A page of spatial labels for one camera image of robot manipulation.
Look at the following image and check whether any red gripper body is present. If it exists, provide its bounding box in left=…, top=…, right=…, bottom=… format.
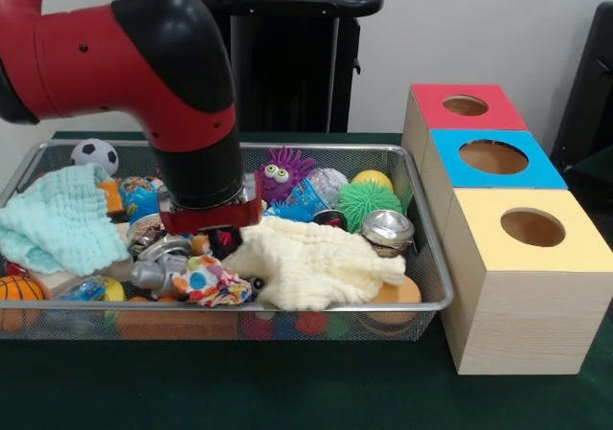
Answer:
left=158, top=197, right=263, bottom=236

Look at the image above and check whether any silver drink can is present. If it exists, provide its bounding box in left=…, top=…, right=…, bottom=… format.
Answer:
left=136, top=235, right=193, bottom=264

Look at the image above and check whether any shallow mesh bin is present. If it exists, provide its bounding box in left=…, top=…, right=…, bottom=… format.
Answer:
left=0, top=138, right=455, bottom=341

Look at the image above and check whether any wooden box with three holes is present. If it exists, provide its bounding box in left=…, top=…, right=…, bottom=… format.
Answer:
left=400, top=82, right=613, bottom=376

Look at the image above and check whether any colourful knotted cloth toy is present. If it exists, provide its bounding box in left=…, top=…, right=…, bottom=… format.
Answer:
left=171, top=255, right=254, bottom=306

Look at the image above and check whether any purple spiky toy with eyes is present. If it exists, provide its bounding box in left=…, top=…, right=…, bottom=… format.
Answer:
left=253, top=146, right=318, bottom=206

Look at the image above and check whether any cream yellow cloth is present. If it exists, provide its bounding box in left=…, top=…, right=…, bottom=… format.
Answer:
left=220, top=216, right=407, bottom=312

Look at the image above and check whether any white baseball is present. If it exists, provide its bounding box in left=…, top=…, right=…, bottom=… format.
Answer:
left=306, top=167, right=350, bottom=202

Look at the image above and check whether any small soccer ball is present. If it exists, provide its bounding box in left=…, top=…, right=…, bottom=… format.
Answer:
left=70, top=138, right=120, bottom=176

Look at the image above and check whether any green spiky ball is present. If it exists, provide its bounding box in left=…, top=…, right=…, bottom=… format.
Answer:
left=334, top=182, right=403, bottom=234

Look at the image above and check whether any mint green cloth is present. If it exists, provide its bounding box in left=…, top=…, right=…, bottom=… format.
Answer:
left=0, top=164, right=131, bottom=277

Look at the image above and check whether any yellow ball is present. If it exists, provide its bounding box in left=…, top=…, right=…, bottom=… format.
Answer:
left=352, top=170, right=395, bottom=194

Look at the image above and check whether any dark green tablecloth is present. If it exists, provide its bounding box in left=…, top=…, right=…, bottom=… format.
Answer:
left=0, top=130, right=613, bottom=430
left=572, top=145, right=613, bottom=187

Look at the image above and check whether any crushed silver can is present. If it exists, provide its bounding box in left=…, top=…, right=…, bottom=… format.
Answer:
left=360, top=209, right=416, bottom=258

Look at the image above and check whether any small orange basketball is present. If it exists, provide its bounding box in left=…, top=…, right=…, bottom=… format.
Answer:
left=0, top=275, right=45, bottom=301

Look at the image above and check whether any black stand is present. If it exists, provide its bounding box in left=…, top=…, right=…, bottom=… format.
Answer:
left=550, top=1, right=613, bottom=163

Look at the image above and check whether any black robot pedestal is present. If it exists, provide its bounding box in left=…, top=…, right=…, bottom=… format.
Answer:
left=189, top=0, right=385, bottom=133

